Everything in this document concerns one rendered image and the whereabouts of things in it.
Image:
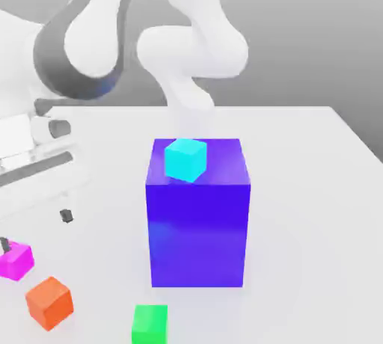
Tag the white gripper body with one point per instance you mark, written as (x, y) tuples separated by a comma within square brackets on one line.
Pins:
[(36, 169)]

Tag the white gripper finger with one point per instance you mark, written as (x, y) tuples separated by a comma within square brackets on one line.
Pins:
[(66, 216), (4, 244)]

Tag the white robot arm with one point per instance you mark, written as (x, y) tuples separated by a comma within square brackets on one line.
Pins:
[(191, 51)]

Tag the small magenta cube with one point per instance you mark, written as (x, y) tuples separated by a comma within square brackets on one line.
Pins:
[(16, 261)]

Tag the small orange cube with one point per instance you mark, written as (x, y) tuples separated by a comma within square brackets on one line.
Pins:
[(49, 303)]

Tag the small cyan cube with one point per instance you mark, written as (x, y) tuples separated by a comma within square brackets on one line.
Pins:
[(185, 158)]

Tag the small green cube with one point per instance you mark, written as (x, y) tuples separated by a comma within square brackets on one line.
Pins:
[(149, 324)]

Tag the large blue box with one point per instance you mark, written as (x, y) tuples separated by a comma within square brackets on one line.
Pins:
[(197, 230)]

